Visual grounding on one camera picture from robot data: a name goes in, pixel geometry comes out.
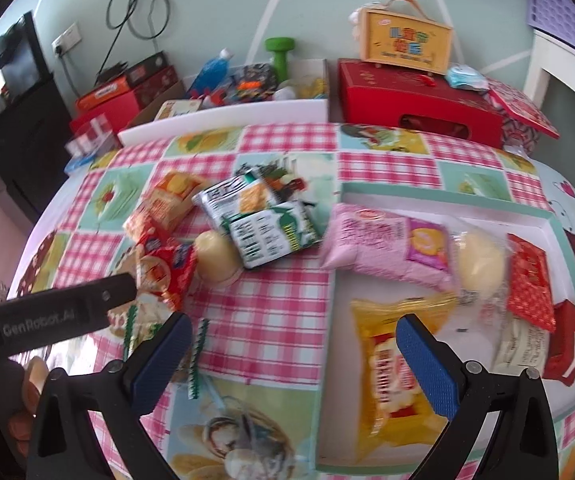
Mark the clear bun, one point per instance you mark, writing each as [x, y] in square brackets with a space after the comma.
[482, 260]

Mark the red white small box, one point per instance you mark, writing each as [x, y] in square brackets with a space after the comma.
[90, 135]

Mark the teal shallow cardboard tray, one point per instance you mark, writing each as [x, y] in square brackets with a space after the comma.
[470, 342]

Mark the green white cracker packet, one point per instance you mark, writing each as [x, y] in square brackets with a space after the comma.
[232, 197]
[267, 235]

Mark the small red snack box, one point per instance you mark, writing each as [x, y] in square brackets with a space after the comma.
[565, 345]

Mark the red cracker packet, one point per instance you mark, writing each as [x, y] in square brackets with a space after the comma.
[167, 267]

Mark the white shelf unit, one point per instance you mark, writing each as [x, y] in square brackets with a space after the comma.
[567, 55]

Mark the green gold snack packet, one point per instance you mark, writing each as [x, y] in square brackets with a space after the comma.
[196, 355]

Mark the white snack packet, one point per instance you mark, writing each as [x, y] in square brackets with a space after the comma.
[517, 345]

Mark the blue plastic bottle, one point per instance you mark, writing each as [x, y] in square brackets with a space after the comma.
[212, 72]

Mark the cream pudding cup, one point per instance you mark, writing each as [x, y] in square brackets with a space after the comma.
[215, 255]

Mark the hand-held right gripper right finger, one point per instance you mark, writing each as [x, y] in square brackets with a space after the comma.
[427, 365]

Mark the orange rice cracker packet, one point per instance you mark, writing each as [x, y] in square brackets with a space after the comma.
[167, 200]

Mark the colourful small toys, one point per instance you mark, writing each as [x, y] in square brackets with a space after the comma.
[240, 94]

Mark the black cabinet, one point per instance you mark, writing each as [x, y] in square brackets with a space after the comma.
[32, 125]

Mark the dark patterned pouch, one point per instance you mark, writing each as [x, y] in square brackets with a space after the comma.
[255, 77]

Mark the red lidded patterned box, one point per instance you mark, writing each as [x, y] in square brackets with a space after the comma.
[522, 105]

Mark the red patterned snack packet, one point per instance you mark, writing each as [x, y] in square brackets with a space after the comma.
[530, 285]

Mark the wet wipes pack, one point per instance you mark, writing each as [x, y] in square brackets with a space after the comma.
[465, 77]

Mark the black television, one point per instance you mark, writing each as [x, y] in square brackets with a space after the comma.
[17, 65]

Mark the green dumbbell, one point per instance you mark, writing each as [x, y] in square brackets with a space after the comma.
[281, 57]

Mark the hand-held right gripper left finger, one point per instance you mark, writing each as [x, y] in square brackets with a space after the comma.
[160, 365]

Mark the pink roll cake packet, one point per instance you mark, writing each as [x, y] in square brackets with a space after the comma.
[377, 245]

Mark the white wall socket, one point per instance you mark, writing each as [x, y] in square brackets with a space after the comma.
[67, 39]

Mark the pink checkered tablecloth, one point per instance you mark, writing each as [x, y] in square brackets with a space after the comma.
[267, 310]

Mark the large red gift box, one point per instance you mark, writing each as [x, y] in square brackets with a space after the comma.
[392, 95]

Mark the yellow printed small box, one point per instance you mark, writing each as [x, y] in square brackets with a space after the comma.
[177, 108]

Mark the white cardboard box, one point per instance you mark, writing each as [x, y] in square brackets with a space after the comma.
[227, 115]

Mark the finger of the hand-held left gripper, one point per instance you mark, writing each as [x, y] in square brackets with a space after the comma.
[117, 292]

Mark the red boxes by wall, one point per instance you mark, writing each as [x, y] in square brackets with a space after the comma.
[147, 67]

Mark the yellow plastic bag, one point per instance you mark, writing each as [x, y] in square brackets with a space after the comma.
[312, 86]

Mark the yellow bread packet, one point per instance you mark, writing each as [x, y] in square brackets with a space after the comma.
[382, 380]

